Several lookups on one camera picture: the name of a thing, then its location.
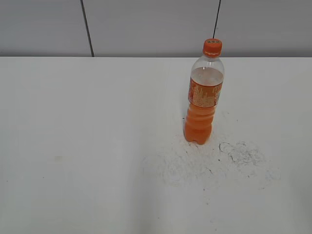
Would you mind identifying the orange bottle cap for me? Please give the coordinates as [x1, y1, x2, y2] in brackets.
[202, 38, 222, 58]

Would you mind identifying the orange drink plastic bottle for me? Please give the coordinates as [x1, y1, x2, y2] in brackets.
[183, 52, 225, 146]

